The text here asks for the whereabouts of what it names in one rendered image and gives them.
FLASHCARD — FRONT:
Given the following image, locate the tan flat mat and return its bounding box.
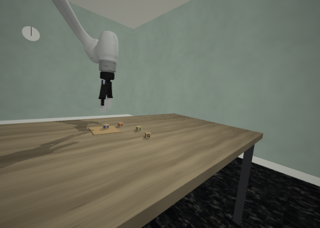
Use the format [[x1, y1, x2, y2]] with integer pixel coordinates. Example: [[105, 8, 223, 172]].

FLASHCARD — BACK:
[[89, 126, 121, 135]]

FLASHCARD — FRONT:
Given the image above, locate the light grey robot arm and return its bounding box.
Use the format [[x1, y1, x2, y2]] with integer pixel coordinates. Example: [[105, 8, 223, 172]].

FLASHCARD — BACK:
[[52, 0, 119, 73]]

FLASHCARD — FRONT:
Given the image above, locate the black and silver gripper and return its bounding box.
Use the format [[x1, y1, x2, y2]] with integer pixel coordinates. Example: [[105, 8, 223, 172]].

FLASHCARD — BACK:
[[99, 72, 115, 112]]

